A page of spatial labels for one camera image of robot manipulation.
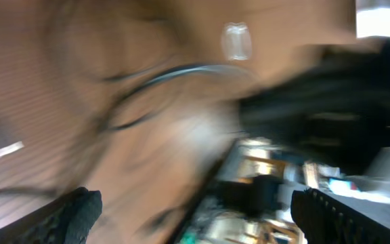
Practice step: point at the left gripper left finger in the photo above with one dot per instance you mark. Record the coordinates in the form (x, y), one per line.
(66, 220)

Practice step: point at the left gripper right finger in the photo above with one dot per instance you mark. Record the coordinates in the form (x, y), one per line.
(325, 220)

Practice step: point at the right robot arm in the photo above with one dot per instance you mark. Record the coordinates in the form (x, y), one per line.
(336, 112)

